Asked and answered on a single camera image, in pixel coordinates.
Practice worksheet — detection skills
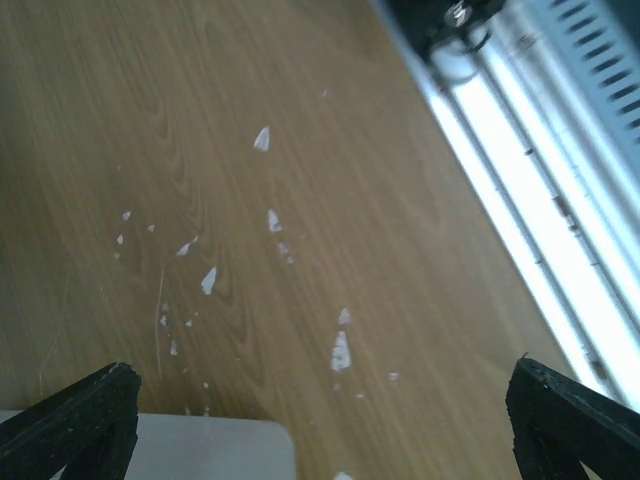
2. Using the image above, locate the white plastic tub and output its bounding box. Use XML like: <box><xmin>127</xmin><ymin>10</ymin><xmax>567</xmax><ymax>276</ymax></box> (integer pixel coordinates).
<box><xmin>0</xmin><ymin>408</ymin><xmax>295</xmax><ymax>480</ymax></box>

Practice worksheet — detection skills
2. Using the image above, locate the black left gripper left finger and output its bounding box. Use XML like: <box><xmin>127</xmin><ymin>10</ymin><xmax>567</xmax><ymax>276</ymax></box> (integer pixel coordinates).
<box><xmin>1</xmin><ymin>362</ymin><xmax>141</xmax><ymax>479</ymax></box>

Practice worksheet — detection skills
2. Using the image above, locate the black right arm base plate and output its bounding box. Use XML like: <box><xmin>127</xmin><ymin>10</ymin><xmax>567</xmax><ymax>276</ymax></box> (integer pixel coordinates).
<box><xmin>382</xmin><ymin>0</ymin><xmax>506</xmax><ymax>58</ymax></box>

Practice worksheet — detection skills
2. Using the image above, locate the grey slotted cable duct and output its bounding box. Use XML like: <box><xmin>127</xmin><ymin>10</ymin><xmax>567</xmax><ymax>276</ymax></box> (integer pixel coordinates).
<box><xmin>541</xmin><ymin>1</ymin><xmax>639</xmax><ymax>146</ymax></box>

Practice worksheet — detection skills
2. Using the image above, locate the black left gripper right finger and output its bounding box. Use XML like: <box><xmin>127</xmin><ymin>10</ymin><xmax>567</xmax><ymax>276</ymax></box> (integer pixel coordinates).
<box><xmin>505</xmin><ymin>357</ymin><xmax>639</xmax><ymax>479</ymax></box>

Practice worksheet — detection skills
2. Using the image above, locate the white plastic shard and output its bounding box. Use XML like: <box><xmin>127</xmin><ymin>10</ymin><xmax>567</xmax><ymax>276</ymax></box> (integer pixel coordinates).
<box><xmin>253</xmin><ymin>126</ymin><xmax>270</xmax><ymax>152</ymax></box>
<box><xmin>201</xmin><ymin>266</ymin><xmax>217</xmax><ymax>295</ymax></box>
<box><xmin>330</xmin><ymin>330</ymin><xmax>352</xmax><ymax>373</ymax></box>

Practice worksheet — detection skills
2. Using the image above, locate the aluminium front rail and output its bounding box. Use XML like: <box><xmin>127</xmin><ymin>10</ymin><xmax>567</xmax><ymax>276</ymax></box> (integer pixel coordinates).
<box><xmin>379</xmin><ymin>0</ymin><xmax>640</xmax><ymax>406</ymax></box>

